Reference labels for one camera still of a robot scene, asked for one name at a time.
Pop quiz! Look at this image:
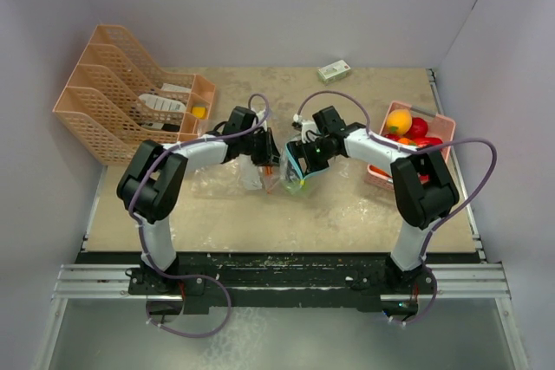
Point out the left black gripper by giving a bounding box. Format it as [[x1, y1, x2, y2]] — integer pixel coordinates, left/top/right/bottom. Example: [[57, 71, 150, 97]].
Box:
[[239, 127, 285, 167]]

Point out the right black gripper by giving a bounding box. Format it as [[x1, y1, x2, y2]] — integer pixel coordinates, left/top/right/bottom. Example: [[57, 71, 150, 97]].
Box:
[[285, 137, 338, 185]]

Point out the zip bag of red apples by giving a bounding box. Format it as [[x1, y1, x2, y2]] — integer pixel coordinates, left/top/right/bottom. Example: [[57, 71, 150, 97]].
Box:
[[190, 156, 278, 199]]

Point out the zip bag of mixed fruit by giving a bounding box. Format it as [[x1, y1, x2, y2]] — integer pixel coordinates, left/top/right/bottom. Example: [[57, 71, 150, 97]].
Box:
[[280, 137, 330, 194]]

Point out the fake orange tangerine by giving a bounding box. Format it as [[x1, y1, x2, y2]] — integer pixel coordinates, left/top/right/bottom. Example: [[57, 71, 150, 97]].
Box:
[[369, 165, 391, 177]]

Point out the fake yellow orange fruit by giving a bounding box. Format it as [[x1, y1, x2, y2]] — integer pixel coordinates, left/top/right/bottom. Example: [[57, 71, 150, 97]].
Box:
[[385, 108, 412, 136]]

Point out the fake orange persimmon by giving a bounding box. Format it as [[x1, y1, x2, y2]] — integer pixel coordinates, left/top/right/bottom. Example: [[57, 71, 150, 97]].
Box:
[[397, 138, 416, 146]]

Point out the red fake apple one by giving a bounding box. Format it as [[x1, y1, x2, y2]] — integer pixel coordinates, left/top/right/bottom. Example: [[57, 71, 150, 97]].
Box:
[[405, 117, 428, 139]]

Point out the pink perforated plastic basket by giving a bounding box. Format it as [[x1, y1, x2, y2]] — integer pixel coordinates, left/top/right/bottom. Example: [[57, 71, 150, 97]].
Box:
[[367, 100, 457, 191]]

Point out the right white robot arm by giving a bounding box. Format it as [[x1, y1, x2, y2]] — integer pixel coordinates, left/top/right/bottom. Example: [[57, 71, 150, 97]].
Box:
[[285, 107, 460, 293]]

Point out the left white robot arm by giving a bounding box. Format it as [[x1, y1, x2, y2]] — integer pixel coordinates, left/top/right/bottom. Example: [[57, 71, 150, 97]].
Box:
[[116, 106, 280, 294]]

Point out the yellow eraser block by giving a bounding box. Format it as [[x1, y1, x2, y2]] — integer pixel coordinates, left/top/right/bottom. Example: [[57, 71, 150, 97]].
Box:
[[191, 106, 208, 120]]

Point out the small white red box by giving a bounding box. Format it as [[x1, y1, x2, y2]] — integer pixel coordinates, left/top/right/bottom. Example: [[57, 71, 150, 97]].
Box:
[[317, 60, 352, 85]]

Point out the white packet in organizer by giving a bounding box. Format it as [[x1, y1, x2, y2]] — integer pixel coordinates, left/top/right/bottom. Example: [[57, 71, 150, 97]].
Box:
[[139, 83, 191, 114]]

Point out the orange desk file organizer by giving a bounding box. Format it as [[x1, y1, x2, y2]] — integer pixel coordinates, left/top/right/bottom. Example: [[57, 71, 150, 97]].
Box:
[[53, 24, 216, 166]]

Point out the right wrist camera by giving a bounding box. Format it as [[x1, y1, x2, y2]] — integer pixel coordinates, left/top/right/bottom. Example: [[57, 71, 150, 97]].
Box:
[[292, 114, 320, 143]]

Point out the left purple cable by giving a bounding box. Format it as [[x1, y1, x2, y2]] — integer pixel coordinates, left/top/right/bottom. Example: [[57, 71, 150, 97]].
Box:
[[127, 92, 271, 339]]

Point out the purple cable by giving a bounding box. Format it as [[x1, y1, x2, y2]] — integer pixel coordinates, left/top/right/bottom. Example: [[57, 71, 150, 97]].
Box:
[[297, 90, 498, 328], [127, 92, 271, 339]]

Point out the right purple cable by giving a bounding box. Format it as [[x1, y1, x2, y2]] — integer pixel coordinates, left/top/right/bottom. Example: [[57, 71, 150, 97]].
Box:
[[297, 90, 498, 328]]

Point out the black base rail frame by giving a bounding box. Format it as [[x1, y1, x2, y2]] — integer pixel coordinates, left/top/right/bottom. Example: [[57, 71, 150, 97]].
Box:
[[54, 252, 510, 317]]

